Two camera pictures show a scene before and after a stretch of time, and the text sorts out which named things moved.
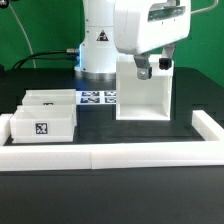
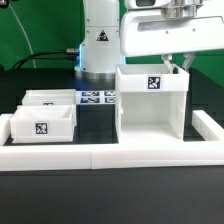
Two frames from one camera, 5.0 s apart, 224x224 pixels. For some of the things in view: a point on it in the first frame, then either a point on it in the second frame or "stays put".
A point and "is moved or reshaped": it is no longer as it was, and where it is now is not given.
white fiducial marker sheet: (96, 97) stays put
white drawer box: (34, 97) stays put
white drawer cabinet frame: (139, 99) is moved or reshaped
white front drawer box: (43, 123) stays put
